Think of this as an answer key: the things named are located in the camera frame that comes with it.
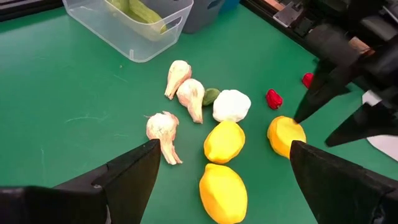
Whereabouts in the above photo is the white round garlic bulb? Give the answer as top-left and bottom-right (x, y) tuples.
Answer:
(212, 89), (252, 123)

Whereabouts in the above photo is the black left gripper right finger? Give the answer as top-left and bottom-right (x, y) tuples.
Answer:
(289, 139), (398, 224)

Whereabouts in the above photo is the silver metal bracket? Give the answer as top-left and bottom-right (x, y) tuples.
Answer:
(273, 1), (301, 27)

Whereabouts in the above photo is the clear plastic basket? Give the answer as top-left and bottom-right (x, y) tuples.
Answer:
(62, 0), (194, 63)

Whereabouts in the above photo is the wooden table board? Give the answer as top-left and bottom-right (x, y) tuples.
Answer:
(262, 0), (289, 11)

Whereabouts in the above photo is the green chili pepper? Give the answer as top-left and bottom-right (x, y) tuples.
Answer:
(201, 88), (221, 106)

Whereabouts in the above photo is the long green cucumber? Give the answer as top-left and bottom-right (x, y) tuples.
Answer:
(129, 0), (169, 34)

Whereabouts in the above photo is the yellow lemon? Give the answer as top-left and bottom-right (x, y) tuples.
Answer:
(203, 120), (246, 165)
(198, 163), (249, 224)
(266, 115), (307, 159)

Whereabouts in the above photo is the grey translucent plastic basket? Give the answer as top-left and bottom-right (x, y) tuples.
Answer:
(146, 0), (225, 34)

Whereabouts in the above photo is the green table mat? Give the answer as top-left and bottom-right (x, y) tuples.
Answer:
(0, 2), (398, 224)

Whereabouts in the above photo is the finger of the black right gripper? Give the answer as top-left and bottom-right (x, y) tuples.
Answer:
(324, 101), (398, 148)
(293, 58), (361, 124)

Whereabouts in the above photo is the short green cucumber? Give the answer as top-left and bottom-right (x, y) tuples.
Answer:
(105, 0), (131, 15)

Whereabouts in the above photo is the blue plastic basket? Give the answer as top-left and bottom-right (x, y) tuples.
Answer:
(219, 0), (242, 14)

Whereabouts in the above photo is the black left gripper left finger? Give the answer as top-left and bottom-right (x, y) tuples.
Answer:
(0, 139), (162, 224)

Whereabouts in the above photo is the red chili pepper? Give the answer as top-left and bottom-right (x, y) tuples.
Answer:
(266, 88), (284, 111)
(302, 72), (315, 90)

